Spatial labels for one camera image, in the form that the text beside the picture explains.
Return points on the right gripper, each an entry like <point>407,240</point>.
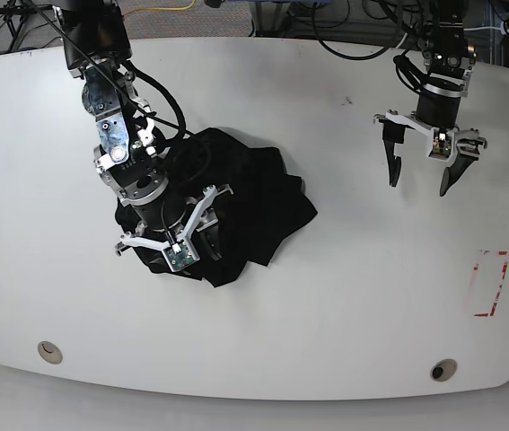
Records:
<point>176,219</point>

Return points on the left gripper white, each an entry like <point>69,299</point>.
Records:
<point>437,107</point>

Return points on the black T-shirt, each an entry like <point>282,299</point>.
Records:
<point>266,205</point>

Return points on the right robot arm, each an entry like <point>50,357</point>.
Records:
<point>146,154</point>

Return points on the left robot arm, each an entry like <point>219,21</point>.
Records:
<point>449,60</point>

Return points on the red tape rectangle marking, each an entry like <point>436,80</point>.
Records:
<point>486,282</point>

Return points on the black tripod stand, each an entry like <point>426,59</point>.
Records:
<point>21,28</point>

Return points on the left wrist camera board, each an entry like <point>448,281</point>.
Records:
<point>439,144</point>

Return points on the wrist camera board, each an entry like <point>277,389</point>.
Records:
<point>439,144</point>
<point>181,256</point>

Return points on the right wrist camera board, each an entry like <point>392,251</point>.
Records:
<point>181,256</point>

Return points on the left table cable grommet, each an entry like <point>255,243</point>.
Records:
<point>50,353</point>

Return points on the table cable grommet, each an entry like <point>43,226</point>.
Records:
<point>444,370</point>
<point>50,353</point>

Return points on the aluminium frame post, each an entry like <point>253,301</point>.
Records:
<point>269,17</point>

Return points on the right table cable grommet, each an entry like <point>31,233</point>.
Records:
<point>444,370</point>

